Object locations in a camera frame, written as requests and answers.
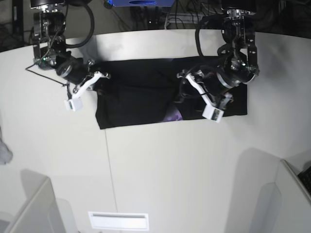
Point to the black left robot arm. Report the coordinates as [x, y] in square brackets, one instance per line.
[236, 62]

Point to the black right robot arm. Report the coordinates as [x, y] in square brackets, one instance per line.
[52, 52]

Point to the black keyboard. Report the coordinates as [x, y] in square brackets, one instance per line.
[305, 178]

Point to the black T-shirt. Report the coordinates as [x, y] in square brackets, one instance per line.
[142, 92]

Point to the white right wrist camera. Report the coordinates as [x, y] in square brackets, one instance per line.
[74, 101]

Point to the white power strip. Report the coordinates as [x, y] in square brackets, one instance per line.
[186, 18]

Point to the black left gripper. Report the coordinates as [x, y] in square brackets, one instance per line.
[213, 82]

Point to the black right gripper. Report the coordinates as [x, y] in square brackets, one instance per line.
[86, 77]

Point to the blue box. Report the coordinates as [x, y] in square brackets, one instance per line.
[138, 3]

